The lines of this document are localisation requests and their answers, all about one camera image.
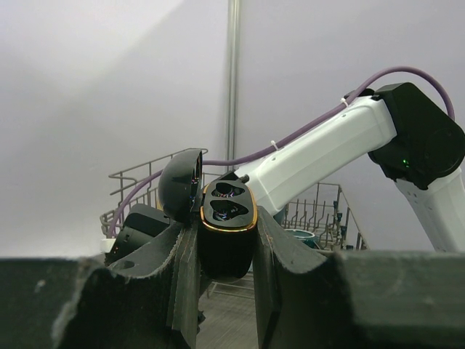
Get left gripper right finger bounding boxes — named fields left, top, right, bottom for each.
left=253, top=209, right=464, bottom=348

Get grey wire dish rack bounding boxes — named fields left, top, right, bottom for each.
left=100, top=171, right=367, bottom=292

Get dark teal mug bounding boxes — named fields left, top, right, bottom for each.
left=286, top=229, right=318, bottom=249

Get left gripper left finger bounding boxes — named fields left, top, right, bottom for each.
left=1, top=223, right=200, bottom=348

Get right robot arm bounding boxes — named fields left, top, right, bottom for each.
left=225, top=83, right=464, bottom=252

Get black earbud charging case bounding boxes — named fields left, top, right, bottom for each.
left=158, top=148, right=258, bottom=281

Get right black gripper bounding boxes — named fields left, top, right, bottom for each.
left=104, top=204, right=171, bottom=266

